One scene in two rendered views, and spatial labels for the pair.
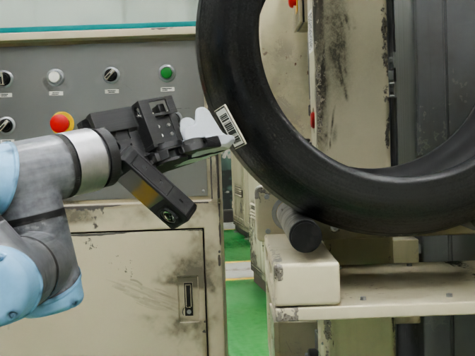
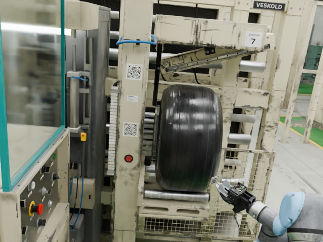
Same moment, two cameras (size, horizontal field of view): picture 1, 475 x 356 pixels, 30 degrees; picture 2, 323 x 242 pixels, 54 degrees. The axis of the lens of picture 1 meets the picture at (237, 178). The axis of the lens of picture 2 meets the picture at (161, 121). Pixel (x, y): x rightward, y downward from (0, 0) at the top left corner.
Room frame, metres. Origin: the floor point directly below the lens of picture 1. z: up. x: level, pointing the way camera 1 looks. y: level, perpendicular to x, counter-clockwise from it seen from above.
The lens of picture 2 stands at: (1.52, 1.36, 1.75)
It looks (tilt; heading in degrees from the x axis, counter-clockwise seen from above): 18 degrees down; 268
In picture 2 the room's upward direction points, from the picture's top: 5 degrees clockwise
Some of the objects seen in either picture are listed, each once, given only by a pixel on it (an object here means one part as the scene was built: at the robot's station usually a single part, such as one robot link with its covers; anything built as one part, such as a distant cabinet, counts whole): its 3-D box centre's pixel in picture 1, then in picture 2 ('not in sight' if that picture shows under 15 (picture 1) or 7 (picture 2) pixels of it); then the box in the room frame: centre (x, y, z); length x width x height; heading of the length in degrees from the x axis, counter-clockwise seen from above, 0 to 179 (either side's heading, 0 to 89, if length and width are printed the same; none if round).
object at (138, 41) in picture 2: not in sight; (137, 39); (1.62, -0.21, 1.66); 0.19 x 0.19 x 0.06; 0
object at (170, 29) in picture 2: not in sight; (207, 32); (1.24, -0.52, 1.71); 0.61 x 0.25 x 0.15; 0
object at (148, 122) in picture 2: not in sight; (140, 130); (1.58, -0.61, 1.05); 0.20 x 0.15 x 0.30; 0
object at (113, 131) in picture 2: not in sight; (114, 131); (1.70, -0.18, 1.19); 0.05 x 0.04 x 0.48; 90
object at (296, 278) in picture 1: (297, 264); (173, 205); (1.36, -0.09, 0.84); 0.36 x 0.09 x 0.06; 0
